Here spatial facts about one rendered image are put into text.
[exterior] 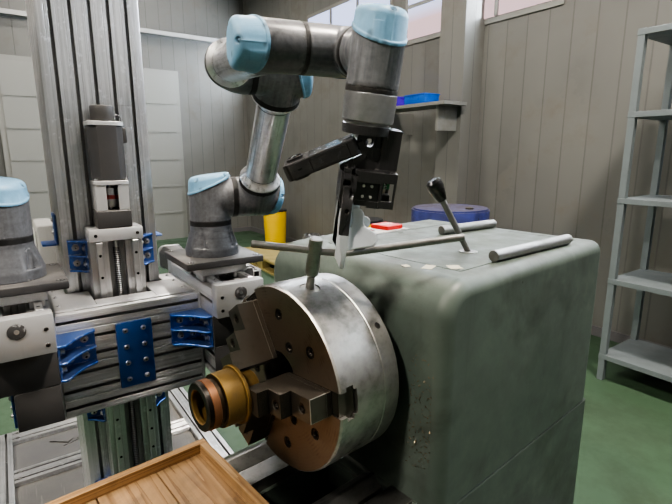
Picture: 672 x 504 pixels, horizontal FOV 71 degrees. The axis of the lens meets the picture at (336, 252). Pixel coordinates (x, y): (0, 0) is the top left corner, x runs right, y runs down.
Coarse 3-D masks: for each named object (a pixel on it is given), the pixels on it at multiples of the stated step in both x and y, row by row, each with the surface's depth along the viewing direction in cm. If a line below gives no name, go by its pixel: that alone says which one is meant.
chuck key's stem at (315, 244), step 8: (312, 240) 73; (320, 240) 73; (312, 248) 73; (320, 248) 74; (312, 256) 74; (320, 256) 74; (312, 264) 74; (312, 272) 75; (312, 280) 76; (312, 288) 76
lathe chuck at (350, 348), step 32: (256, 288) 81; (288, 288) 75; (320, 288) 77; (288, 320) 75; (320, 320) 70; (352, 320) 73; (288, 352) 76; (320, 352) 69; (352, 352) 70; (320, 384) 70; (352, 384) 69; (352, 416) 70; (288, 448) 80; (320, 448) 73; (352, 448) 74
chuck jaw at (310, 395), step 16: (256, 384) 72; (272, 384) 72; (288, 384) 72; (304, 384) 71; (256, 400) 69; (272, 400) 70; (288, 400) 69; (304, 400) 67; (320, 400) 67; (336, 400) 68; (352, 400) 70; (256, 416) 70; (288, 416) 69; (304, 416) 68; (320, 416) 68; (336, 416) 69
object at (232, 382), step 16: (224, 368) 75; (192, 384) 70; (208, 384) 69; (224, 384) 69; (240, 384) 71; (192, 400) 72; (208, 400) 67; (224, 400) 69; (240, 400) 70; (192, 416) 72; (208, 416) 67; (224, 416) 69; (240, 416) 70
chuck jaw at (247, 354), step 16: (240, 304) 79; (256, 304) 81; (240, 320) 78; (256, 320) 79; (240, 336) 76; (256, 336) 78; (240, 352) 75; (256, 352) 77; (272, 352) 78; (240, 368) 74
